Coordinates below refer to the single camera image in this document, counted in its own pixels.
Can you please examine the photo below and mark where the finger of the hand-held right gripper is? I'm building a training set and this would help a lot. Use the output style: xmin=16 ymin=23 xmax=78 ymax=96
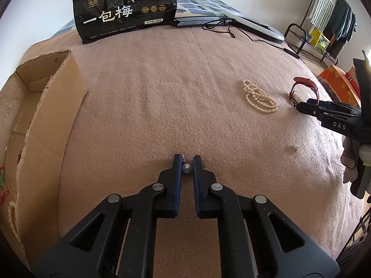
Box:
xmin=307 ymin=98 xmax=360 ymax=111
xmin=296 ymin=101 xmax=362 ymax=136

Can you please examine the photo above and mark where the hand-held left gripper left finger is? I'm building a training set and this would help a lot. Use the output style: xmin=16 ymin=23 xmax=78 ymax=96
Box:
xmin=33 ymin=154 xmax=184 ymax=278

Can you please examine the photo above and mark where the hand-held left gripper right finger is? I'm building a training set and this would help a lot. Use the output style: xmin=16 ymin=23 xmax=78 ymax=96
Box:
xmin=193 ymin=155 xmax=340 ymax=278

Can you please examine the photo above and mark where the red strap wristwatch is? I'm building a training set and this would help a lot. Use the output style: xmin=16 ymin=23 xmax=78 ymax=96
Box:
xmin=289 ymin=77 xmax=320 ymax=107

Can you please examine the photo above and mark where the cardboard box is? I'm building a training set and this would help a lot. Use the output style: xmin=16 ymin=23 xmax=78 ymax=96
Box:
xmin=0 ymin=50 xmax=87 ymax=270

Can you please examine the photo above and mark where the white round bead bracelet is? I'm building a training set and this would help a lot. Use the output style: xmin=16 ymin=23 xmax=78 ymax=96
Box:
xmin=7 ymin=200 xmax=21 ymax=242

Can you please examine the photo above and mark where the green pendant with red cord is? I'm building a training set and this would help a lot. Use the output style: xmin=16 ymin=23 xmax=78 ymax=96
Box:
xmin=0 ymin=165 xmax=13 ymax=206

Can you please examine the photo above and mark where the person's right hand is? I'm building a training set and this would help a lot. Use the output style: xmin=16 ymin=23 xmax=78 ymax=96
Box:
xmin=340 ymin=136 xmax=362 ymax=184

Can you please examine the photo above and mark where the orange box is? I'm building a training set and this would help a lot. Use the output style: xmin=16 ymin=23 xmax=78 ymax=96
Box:
xmin=317 ymin=65 xmax=361 ymax=107

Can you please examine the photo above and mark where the long red box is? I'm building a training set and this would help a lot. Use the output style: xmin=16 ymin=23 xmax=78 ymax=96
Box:
xmin=344 ymin=70 xmax=361 ymax=100

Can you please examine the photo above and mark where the green box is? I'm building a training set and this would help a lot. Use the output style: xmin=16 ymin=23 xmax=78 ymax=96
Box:
xmin=314 ymin=33 xmax=329 ymax=53

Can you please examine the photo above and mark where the yellow box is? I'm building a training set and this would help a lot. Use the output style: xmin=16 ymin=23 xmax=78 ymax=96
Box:
xmin=309 ymin=27 xmax=323 ymax=45

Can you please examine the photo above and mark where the black metal clothes rack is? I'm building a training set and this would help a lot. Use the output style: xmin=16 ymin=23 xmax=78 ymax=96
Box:
xmin=284 ymin=0 xmax=348 ymax=66

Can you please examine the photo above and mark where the dark blue hanging garment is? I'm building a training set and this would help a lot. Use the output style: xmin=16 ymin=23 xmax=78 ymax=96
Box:
xmin=333 ymin=6 xmax=356 ymax=60

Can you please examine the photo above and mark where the dark green hanging jacket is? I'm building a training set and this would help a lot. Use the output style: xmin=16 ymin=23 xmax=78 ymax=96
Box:
xmin=326 ymin=0 xmax=350 ymax=42

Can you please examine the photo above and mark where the striped hanging towel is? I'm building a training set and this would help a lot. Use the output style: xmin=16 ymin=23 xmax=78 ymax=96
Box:
xmin=308 ymin=0 xmax=339 ymax=31

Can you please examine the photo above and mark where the black folded tripod stand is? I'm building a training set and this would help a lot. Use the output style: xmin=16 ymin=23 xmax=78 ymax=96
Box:
xmin=171 ymin=14 xmax=232 ymax=28

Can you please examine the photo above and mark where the black snack bag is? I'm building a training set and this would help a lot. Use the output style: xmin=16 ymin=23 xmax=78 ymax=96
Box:
xmin=71 ymin=0 xmax=178 ymax=45

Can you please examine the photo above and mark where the black ring light cable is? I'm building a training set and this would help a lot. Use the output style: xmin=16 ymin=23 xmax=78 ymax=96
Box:
xmin=202 ymin=20 xmax=305 ymax=61

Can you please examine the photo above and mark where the small pearl strand bracelet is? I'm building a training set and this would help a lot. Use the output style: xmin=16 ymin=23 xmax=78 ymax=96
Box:
xmin=241 ymin=79 xmax=278 ymax=114

